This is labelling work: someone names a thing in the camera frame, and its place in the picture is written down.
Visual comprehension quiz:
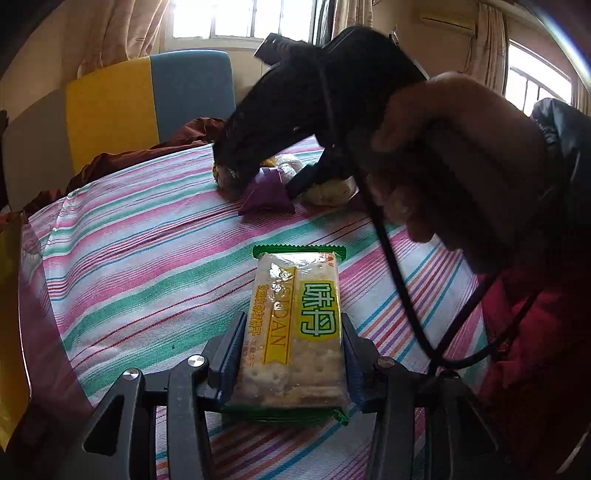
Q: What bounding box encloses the bright window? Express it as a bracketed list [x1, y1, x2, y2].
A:
[171, 0, 324, 42]

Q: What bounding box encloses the pink curtain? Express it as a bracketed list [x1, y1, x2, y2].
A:
[330, 0, 375, 44]
[76, 0, 174, 77]

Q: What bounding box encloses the striped bedsheet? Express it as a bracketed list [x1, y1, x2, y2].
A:
[18, 136, 490, 480]

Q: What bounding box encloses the green-edged cracker packet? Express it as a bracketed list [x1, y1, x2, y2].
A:
[222, 244, 350, 426]

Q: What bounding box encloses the gold tray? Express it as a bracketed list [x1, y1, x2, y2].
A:
[0, 210, 93, 450]

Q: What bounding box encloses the grey yellow blue headboard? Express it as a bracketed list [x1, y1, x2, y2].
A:
[0, 50, 234, 208]

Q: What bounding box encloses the pale side curtain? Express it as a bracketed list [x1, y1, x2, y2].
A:
[475, 4, 509, 95]

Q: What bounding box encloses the maroon blanket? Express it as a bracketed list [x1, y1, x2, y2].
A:
[65, 117, 227, 195]

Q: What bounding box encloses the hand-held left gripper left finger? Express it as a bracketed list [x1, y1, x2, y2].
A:
[69, 311, 247, 480]

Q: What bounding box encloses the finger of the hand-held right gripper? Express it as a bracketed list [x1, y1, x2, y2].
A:
[213, 69, 319, 190]
[284, 145, 358, 198]

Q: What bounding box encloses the person's right hand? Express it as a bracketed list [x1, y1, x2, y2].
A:
[365, 71, 555, 275]

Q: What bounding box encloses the person's red garment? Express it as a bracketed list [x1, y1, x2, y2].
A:
[475, 268, 591, 480]

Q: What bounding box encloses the barred side window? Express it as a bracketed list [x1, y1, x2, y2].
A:
[505, 39, 575, 116]

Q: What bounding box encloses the white air conditioner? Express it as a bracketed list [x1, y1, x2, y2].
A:
[418, 0, 478, 33]

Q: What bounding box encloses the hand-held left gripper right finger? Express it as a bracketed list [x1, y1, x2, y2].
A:
[341, 311, 513, 480]

